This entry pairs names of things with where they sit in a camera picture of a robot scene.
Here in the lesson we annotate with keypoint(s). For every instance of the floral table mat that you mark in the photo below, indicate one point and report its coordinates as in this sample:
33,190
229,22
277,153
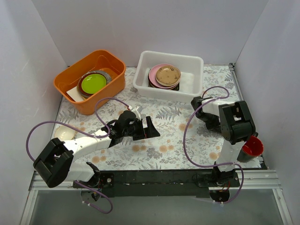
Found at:
184,141

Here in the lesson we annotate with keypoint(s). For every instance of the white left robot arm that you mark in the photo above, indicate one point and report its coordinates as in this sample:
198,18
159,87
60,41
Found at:
57,161

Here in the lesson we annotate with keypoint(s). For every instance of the dark red plate in bin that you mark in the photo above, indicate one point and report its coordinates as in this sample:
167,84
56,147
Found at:
105,74

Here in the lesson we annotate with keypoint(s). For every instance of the black floral rectangular plate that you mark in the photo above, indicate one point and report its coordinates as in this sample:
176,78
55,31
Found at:
178,87

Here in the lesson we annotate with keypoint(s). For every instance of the black skull mug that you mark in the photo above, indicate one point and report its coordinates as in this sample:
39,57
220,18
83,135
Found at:
251,149

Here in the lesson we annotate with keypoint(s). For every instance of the small cream bowl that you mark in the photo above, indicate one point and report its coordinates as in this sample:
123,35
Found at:
64,133

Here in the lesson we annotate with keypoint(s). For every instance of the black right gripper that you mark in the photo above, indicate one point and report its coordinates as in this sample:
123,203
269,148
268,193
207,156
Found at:
211,123

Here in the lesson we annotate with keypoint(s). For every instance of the pink speckled glass plate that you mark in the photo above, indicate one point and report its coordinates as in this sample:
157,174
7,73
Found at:
168,75

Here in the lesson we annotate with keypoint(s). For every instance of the lime green plate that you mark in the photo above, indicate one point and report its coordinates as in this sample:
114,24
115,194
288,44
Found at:
93,83

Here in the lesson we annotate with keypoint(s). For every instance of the orange plastic bin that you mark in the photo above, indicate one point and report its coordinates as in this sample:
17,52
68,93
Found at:
97,60

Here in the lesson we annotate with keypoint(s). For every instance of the white square plate in bin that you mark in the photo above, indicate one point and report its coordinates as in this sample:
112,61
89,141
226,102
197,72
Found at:
75,95

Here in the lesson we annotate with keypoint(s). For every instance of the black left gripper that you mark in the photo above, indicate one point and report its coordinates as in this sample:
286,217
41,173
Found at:
143,129

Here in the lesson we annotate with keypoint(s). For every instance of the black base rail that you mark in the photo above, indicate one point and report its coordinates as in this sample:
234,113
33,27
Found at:
187,182

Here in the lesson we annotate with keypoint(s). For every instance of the white plastic bin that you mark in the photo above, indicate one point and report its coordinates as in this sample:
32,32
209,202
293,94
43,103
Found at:
191,82

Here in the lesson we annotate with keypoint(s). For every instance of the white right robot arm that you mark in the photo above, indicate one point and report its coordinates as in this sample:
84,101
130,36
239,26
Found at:
234,122

